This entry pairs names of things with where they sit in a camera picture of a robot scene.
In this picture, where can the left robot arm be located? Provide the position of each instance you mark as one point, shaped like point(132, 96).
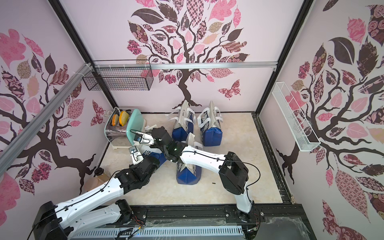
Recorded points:
point(98, 207)

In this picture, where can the blue takeout bag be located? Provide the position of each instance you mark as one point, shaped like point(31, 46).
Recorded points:
point(146, 150)
point(188, 174)

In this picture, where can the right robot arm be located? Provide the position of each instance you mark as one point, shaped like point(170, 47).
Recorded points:
point(232, 171)

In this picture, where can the black wire basket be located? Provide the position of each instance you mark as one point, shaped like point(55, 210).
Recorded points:
point(119, 77)

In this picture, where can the white slotted cable duct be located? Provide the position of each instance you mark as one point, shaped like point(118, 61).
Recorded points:
point(158, 233)

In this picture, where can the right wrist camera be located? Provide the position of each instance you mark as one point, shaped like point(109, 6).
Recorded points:
point(142, 138)

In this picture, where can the back aluminium rail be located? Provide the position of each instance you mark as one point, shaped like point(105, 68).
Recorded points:
point(230, 65)

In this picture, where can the yellow bread slice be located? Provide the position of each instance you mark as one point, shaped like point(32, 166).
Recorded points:
point(123, 118)

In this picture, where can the orange bread slice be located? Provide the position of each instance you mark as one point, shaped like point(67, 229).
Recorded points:
point(115, 120)

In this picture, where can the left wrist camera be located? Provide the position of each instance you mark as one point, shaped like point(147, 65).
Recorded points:
point(136, 155)

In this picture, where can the left aluminium rail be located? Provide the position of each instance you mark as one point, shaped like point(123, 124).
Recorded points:
point(14, 149)

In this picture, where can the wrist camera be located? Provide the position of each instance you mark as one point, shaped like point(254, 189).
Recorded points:
point(136, 155)
point(142, 138)

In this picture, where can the black base frame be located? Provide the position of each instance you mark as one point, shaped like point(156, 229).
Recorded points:
point(268, 221)

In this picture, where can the aluminium rail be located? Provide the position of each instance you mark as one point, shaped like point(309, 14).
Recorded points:
point(14, 149)
point(230, 65)

